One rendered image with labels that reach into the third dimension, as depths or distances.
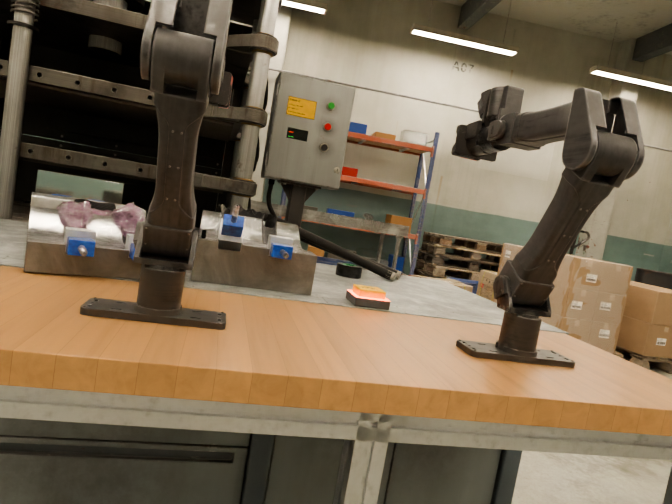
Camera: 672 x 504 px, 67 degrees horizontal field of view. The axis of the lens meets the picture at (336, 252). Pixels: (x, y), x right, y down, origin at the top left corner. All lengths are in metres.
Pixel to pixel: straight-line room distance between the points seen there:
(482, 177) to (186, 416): 7.95
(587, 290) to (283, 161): 3.44
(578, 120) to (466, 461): 0.88
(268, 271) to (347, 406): 0.53
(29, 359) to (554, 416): 0.65
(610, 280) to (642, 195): 4.95
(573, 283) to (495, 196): 3.96
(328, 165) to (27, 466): 1.36
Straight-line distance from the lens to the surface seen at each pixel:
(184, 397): 0.63
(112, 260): 1.05
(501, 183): 8.56
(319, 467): 1.28
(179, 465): 1.24
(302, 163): 1.99
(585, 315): 4.92
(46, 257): 1.04
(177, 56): 0.65
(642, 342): 5.49
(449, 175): 8.24
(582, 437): 0.86
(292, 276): 1.12
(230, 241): 1.10
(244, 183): 1.81
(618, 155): 0.84
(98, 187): 1.93
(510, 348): 0.93
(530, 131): 0.99
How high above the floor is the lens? 1.00
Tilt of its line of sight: 5 degrees down
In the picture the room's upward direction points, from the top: 10 degrees clockwise
